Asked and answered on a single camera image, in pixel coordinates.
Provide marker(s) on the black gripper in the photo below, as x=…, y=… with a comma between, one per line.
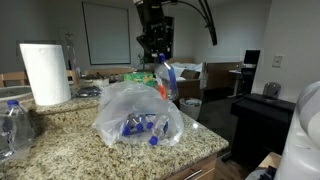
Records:
x=146, y=9

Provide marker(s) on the blue-cap water bottle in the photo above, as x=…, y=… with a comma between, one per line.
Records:
x=132, y=125
x=149, y=120
x=166, y=79

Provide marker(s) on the clear plastic bag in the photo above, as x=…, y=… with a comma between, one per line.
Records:
x=121, y=99

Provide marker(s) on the blue-label water bottle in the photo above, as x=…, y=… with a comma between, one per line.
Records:
x=159, y=130

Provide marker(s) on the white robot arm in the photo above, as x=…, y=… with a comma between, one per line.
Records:
x=291, y=53

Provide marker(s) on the green tissue box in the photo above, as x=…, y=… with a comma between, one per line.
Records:
x=145, y=78

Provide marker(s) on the white projector screen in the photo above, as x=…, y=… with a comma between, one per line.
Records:
x=108, y=36

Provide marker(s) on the grey trash bin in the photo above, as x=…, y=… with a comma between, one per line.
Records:
x=191, y=107

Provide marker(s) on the white paper towel roll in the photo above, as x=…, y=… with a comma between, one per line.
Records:
x=46, y=72

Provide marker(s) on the black cabinet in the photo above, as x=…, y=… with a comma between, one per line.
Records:
x=262, y=127

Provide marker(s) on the wooden drawer front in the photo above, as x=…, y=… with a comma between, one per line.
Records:
x=202, y=170

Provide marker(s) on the wooden chair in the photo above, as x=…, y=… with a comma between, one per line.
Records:
x=14, y=76

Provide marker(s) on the shrink-wrapped water bottle pack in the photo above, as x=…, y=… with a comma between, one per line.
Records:
x=16, y=129

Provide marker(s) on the white wall outlet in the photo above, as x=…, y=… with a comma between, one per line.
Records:
x=277, y=62

